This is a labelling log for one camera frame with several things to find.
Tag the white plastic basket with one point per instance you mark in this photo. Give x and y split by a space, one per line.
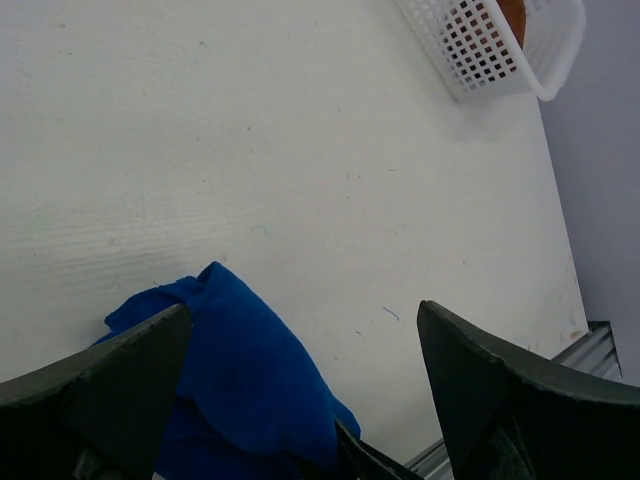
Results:
477 53

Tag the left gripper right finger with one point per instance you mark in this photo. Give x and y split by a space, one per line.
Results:
507 413

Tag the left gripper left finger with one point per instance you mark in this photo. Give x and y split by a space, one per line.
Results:
100 413

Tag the blue towel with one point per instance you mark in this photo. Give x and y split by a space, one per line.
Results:
250 403

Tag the brown orange towel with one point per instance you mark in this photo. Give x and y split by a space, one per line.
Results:
514 12

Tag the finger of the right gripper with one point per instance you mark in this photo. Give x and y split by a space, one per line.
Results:
357 460

